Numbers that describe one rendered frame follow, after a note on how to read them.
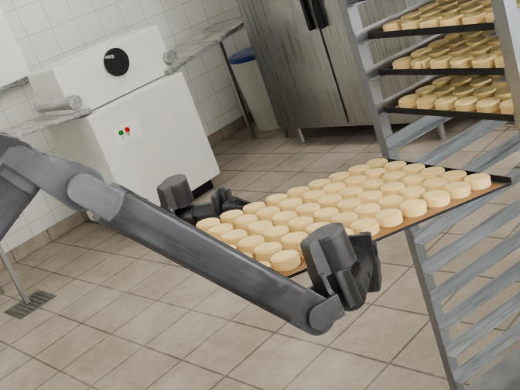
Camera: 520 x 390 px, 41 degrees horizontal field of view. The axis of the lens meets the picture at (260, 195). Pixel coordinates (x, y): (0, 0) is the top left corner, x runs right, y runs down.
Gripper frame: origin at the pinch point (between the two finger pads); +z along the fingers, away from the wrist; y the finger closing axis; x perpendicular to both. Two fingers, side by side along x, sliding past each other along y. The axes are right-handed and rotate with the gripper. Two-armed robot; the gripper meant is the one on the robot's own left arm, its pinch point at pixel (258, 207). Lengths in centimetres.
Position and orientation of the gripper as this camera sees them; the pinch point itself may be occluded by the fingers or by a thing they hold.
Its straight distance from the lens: 153.7
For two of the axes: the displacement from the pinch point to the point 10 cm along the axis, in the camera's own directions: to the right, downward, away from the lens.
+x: -2.4, 3.3, -9.1
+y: 2.2, 9.3, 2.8
